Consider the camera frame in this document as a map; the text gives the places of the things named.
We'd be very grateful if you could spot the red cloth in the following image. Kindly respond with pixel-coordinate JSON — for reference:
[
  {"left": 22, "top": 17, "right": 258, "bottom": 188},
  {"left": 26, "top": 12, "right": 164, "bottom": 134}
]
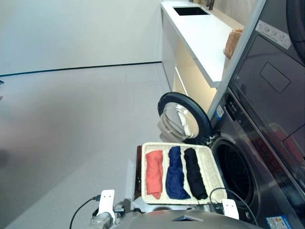
[{"left": 144, "top": 150, "right": 164, "bottom": 199}]

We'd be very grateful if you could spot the navy blue cloth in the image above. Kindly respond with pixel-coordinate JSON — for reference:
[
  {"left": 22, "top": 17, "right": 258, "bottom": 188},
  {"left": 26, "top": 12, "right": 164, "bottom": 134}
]
[{"left": 165, "top": 146, "right": 191, "bottom": 200}]

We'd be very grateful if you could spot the black cloth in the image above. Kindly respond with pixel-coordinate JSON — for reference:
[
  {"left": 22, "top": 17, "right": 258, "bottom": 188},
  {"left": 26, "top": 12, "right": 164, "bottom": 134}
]
[{"left": 183, "top": 147, "right": 208, "bottom": 200}]

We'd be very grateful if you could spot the round washing machine door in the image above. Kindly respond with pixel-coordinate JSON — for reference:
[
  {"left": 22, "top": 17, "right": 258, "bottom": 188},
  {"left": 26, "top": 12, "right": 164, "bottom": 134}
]
[{"left": 157, "top": 92, "right": 213, "bottom": 145}]

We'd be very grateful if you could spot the pale woven basket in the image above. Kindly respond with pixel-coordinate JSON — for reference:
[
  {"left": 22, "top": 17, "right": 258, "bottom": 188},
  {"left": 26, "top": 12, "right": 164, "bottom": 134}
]
[{"left": 141, "top": 142, "right": 228, "bottom": 205}]

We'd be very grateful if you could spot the small brown wicker basket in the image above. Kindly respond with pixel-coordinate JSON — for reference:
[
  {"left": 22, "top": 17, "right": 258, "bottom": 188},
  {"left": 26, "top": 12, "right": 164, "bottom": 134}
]
[{"left": 224, "top": 28, "right": 244, "bottom": 59}]

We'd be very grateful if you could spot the grey washing machine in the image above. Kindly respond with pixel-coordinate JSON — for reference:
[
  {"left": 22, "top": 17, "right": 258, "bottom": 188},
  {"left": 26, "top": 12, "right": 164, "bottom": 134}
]
[{"left": 206, "top": 87, "right": 305, "bottom": 229}]

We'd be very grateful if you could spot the dark wooden stand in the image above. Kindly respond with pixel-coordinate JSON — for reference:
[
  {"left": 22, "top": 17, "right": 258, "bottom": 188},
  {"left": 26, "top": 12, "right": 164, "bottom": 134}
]
[{"left": 134, "top": 145, "right": 143, "bottom": 201}]

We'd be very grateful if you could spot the blue washer sticker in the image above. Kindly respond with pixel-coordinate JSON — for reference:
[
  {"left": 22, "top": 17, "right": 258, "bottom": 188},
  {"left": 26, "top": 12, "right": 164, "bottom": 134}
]
[{"left": 215, "top": 104, "right": 226, "bottom": 125}]

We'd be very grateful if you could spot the white counter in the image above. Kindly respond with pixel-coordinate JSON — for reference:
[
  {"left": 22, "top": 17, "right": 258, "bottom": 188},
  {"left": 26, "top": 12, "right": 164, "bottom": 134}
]
[{"left": 160, "top": 1, "right": 246, "bottom": 115}]

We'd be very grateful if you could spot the silver robot torso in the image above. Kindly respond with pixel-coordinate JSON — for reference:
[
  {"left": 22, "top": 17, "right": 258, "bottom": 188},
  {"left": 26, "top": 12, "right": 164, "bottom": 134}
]
[{"left": 114, "top": 209, "right": 263, "bottom": 229}]

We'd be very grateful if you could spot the black sink recess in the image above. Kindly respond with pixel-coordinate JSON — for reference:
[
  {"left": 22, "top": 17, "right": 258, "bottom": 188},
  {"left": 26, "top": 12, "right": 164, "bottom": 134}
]
[{"left": 173, "top": 6, "right": 211, "bottom": 17}]

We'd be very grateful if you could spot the dark stacked dryer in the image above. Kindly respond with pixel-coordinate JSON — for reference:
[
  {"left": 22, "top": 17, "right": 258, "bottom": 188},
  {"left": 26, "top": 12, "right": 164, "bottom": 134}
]
[{"left": 229, "top": 0, "right": 305, "bottom": 163}]

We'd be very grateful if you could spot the white instruction label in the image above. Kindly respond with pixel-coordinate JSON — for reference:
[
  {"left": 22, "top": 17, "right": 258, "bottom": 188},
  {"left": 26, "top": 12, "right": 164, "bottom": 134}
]
[{"left": 255, "top": 20, "right": 292, "bottom": 50}]

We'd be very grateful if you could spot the blue energy label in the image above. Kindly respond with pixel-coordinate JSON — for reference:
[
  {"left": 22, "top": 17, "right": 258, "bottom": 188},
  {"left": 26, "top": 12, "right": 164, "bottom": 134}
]
[{"left": 265, "top": 216, "right": 293, "bottom": 229}]

